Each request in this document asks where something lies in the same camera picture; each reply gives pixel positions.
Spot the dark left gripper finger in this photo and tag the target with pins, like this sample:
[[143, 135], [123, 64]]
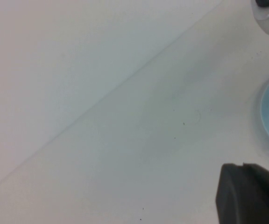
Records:
[[251, 198]]

